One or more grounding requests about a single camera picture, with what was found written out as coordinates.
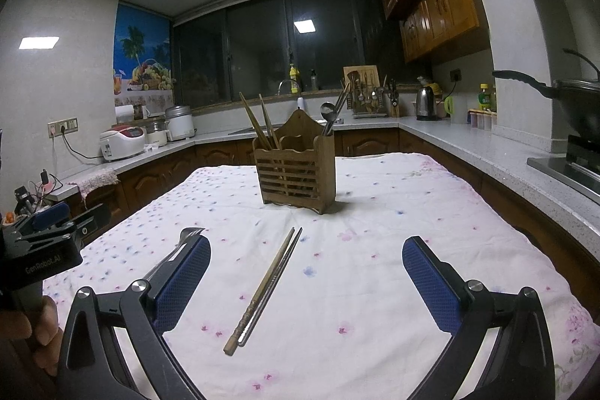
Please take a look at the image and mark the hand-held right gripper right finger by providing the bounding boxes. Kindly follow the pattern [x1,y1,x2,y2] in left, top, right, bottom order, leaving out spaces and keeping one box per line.
[402,235,557,400]

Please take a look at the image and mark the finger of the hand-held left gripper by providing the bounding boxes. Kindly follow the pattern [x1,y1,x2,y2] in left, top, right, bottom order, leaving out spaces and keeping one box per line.
[70,203,112,248]
[30,202,71,234]

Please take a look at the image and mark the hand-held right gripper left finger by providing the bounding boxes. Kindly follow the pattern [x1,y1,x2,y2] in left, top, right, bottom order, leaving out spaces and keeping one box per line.
[55,235,212,400]

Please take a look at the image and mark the wooden chopstick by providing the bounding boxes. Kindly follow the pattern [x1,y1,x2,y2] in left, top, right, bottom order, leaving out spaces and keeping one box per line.
[239,91,273,150]
[328,82,352,136]
[259,93,279,149]
[223,228,296,356]

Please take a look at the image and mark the metal chopstick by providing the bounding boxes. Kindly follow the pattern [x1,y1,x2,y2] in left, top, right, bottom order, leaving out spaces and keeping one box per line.
[328,93,348,136]
[237,228,304,347]

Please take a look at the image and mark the wooden utensil holder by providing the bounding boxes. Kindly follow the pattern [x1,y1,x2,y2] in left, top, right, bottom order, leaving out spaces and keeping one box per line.
[252,108,337,216]

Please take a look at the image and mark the person's left hand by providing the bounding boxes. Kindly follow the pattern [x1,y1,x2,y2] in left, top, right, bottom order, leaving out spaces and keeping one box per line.
[0,296,64,382]

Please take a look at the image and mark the pink cloth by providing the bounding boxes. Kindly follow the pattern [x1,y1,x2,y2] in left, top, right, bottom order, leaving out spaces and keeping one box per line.
[70,168,120,201]

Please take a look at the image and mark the dark wooden base cabinets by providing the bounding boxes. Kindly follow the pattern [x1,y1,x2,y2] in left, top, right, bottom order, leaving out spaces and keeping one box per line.
[61,126,600,270]

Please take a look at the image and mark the floral tablecloth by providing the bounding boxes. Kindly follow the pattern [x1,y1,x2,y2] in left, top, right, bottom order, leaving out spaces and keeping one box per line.
[42,151,594,400]

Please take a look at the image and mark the white and red rice cooker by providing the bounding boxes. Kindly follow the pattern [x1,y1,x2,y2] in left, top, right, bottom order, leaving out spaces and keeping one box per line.
[99,124,147,162]

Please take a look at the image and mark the small white cooker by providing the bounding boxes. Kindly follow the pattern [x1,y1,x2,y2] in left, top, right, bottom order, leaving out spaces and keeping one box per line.
[143,121,170,148]

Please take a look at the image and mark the silver rice cooker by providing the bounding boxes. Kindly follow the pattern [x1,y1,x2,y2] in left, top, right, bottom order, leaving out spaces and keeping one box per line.
[164,105,197,142]

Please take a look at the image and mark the white kitchen countertop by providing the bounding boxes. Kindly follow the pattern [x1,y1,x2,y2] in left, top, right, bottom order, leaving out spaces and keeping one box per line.
[47,114,600,262]

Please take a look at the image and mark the steel kitchen sink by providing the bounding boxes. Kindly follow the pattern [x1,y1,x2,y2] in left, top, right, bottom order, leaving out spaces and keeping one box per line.
[229,119,345,136]

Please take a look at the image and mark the gas stove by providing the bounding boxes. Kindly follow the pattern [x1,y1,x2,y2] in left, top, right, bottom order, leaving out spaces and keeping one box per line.
[527,135,600,206]

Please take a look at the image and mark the translucent plastic container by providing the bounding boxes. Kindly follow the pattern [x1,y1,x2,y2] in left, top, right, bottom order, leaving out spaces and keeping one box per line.
[451,93,470,123]

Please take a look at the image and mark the steel electric kettle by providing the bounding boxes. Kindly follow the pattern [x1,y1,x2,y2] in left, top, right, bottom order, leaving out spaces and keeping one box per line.
[415,85,444,122]

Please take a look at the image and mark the knife block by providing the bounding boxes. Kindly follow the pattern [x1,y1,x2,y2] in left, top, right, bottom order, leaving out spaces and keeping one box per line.
[382,79,402,118]

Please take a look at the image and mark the metal utensil drying rack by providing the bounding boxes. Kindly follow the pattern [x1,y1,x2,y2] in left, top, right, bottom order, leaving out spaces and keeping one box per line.
[347,72,390,120]

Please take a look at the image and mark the metal spoon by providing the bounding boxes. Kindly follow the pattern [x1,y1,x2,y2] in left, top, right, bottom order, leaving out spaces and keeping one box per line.
[320,101,337,137]

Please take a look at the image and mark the kitchen faucet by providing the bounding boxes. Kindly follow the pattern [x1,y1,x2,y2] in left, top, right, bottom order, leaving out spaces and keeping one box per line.
[277,79,305,112]

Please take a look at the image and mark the black wok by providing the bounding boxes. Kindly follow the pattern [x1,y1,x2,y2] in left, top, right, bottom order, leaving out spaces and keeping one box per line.
[492,48,600,138]

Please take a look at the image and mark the dark kitchen window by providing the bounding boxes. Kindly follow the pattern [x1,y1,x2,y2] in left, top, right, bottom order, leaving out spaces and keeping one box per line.
[172,0,432,110]

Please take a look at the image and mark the tangle of charger cables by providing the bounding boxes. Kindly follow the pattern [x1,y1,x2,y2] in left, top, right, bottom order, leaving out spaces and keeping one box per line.
[14,169,66,213]

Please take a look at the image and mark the black power cable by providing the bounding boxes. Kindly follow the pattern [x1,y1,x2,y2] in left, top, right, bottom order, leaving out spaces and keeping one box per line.
[60,130,106,161]

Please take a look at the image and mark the white wall power outlet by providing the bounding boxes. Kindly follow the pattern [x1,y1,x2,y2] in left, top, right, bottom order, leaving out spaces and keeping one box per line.
[47,117,79,138]

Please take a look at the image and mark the tropical fruit wall poster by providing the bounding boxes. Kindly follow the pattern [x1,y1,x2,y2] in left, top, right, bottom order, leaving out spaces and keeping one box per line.
[114,4,173,108]

